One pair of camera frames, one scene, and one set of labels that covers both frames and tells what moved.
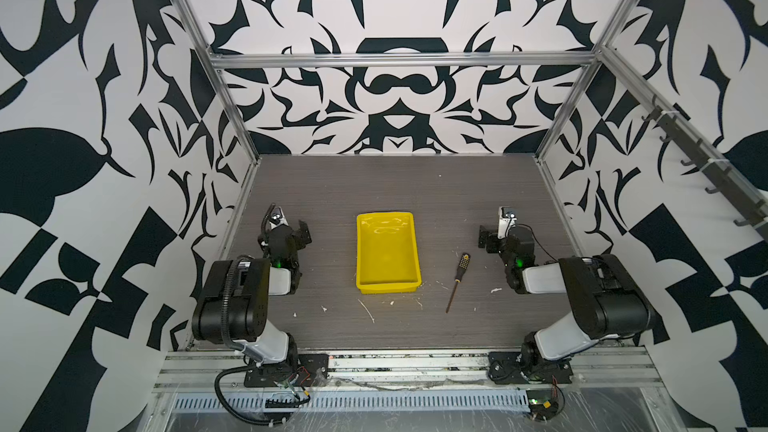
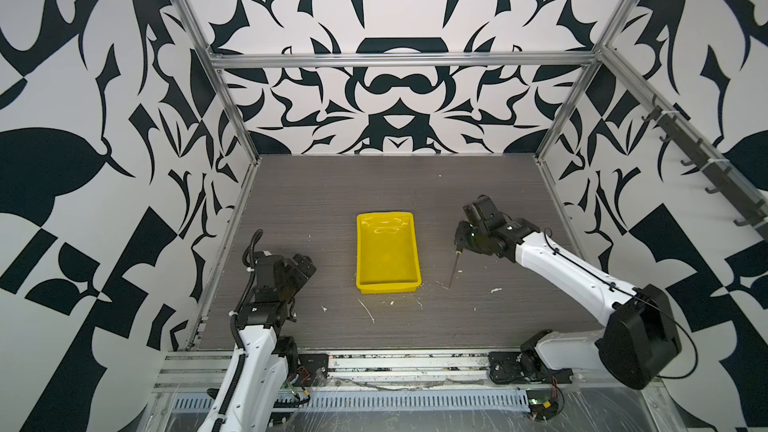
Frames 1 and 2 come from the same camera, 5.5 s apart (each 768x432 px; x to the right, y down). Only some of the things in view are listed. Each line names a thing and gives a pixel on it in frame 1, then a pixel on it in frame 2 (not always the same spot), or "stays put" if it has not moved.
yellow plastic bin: x=386 y=253 stays put
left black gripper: x=300 y=236 -> x=297 y=275
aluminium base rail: x=614 y=373 stays put
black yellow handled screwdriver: x=463 y=264 -> x=462 y=243
